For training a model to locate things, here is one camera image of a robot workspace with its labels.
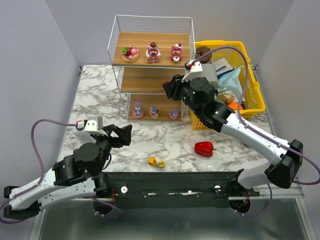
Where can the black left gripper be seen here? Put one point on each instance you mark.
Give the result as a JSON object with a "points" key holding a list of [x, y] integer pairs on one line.
{"points": [[113, 136]]}

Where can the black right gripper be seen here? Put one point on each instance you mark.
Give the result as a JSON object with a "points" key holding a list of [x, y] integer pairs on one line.
{"points": [[173, 86]]}

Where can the purple bunny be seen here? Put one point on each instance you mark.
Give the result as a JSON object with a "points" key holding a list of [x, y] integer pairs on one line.
{"points": [[138, 112]]}

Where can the purple bunny figure toy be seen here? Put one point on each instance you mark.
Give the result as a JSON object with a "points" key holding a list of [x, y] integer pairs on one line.
{"points": [[174, 114]]}

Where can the purple bunny donut toy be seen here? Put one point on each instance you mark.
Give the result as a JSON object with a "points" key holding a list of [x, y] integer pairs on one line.
{"points": [[153, 112]]}

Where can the pink bear cake toy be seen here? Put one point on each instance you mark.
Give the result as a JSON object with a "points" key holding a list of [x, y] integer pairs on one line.
{"points": [[176, 53]]}

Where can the pink bear strawberry toy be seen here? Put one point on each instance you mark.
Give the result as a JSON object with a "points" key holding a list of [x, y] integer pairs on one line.
{"points": [[153, 53]]}

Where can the pink strawberry cake toy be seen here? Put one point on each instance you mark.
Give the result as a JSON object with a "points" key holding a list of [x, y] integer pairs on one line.
{"points": [[130, 54]]}

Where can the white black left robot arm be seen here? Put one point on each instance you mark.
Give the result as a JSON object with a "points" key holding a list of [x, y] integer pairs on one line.
{"points": [[77, 175]]}

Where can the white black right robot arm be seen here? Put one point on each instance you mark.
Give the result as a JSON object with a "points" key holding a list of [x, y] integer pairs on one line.
{"points": [[284, 157]]}

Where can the yellow duck toy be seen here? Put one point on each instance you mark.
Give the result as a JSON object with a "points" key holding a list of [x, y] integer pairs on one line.
{"points": [[152, 161]]}

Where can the grey paper roll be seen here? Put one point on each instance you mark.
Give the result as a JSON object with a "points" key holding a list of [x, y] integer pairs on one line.
{"points": [[209, 72]]}

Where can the white bottle grey cap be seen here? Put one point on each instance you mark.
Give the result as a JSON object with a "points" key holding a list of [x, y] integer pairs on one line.
{"points": [[83, 136]]}

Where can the brown chocolate donut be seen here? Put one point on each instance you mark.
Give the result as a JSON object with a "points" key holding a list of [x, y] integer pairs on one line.
{"points": [[200, 51]]}

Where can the white blue box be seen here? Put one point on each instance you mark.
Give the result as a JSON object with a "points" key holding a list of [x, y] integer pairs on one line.
{"points": [[222, 67]]}

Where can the light blue snack bag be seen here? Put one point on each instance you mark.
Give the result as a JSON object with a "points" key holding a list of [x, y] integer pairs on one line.
{"points": [[229, 88]]}

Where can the orange fruit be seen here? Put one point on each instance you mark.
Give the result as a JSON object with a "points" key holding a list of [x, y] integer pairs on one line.
{"points": [[235, 106]]}

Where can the red bell pepper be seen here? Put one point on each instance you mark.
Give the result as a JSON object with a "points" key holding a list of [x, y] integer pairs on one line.
{"points": [[204, 148]]}

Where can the yellow plastic basket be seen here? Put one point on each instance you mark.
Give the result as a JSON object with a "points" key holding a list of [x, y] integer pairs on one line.
{"points": [[252, 101]]}

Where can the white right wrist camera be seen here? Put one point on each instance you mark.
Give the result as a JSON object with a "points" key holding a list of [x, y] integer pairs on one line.
{"points": [[192, 70]]}

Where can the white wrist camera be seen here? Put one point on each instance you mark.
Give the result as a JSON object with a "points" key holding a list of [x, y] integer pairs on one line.
{"points": [[192, 70], [93, 125]]}

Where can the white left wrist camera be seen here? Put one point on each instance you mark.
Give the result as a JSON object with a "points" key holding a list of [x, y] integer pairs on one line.
{"points": [[93, 125]]}

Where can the white wire wooden shelf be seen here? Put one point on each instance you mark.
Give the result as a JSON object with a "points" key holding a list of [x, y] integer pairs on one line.
{"points": [[143, 81]]}

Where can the aluminium frame rail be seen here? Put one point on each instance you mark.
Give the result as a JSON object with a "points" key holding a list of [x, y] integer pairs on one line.
{"points": [[286, 219]]}

